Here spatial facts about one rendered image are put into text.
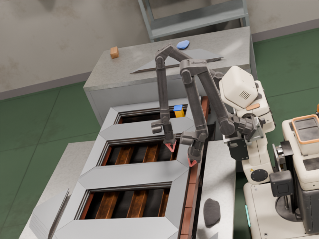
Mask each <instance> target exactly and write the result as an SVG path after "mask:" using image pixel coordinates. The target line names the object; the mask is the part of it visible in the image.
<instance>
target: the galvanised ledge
mask: <svg viewBox="0 0 319 239"><path fill-rule="evenodd" d="M235 179H236V160H234V159H233V158H231V156H230V151H229V147H228V146H227V144H224V141H223V140H219V141H208V145H207V153H206V163H205V171H204V179H203V186H202V194H201V202H200V209H199V217H198V224H197V235H196V239H209V238H211V237H212V236H213V235H215V234H216V233H217V232H218V239H233V233H234V211H235ZM208 198H211V199H214V200H215V201H218V202H219V204H220V218H219V219H218V220H217V221H216V223H215V224H211V225H206V224H205V221H204V216H203V207H204V203H205V200H207V199H208Z"/></svg>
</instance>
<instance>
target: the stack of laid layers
mask: <svg viewBox="0 0 319 239"><path fill-rule="evenodd" d="M182 108H183V110H187V108H188V104H183V106H182ZM173 110H174V106H169V112H170V111H173ZM153 113H160V108H151V109H143V110H132V111H124V112H119V113H118V114H117V117H116V119H115V122H114V125H115V124H119V122H120V119H121V117H128V116H137V115H145V114H153ZM176 135H177V136H176V137H175V139H180V137H181V133H178V134H176ZM164 139H165V135H158V136H148V137H139V138H125V139H116V140H107V141H106V143H105V145H104V148H103V150H102V153H101V155H100V158H99V160H98V162H97V165H96V166H95V167H94V168H92V169H91V170H89V171H88V172H86V173H85V174H83V175H82V176H80V177H79V178H81V177H83V176H84V175H86V174H87V173H89V172H90V171H92V170H93V169H100V168H109V167H118V166H127V165H139V164H147V163H135V164H124V165H106V166H102V164H103V161H104V159H105V156H106V154H107V151H108V149H109V146H114V145H125V144H135V143H145V142H155V141H164ZM160 162H161V161H160ZM148 163H152V162H148ZM153 163H156V162H153ZM190 173H191V167H189V172H188V179H187V185H186V190H185V196H184V202H183V208H182V214H181V219H180V225H179V231H178V239H180V235H181V229H182V223H183V217H184V211H185V205H186V199H187V193H188V185H189V180H190ZM171 185H172V181H171V182H161V183H151V184H138V185H128V186H118V187H108V188H98V189H87V190H86V191H85V193H84V196H83V198H82V201H81V203H80V205H79V208H78V210H77V213H76V215H75V218H74V220H80V219H81V216H82V214H83V211H84V209H85V206H86V204H87V201H88V199H89V196H90V194H91V193H92V192H108V191H125V190H141V189H158V188H171Z"/></svg>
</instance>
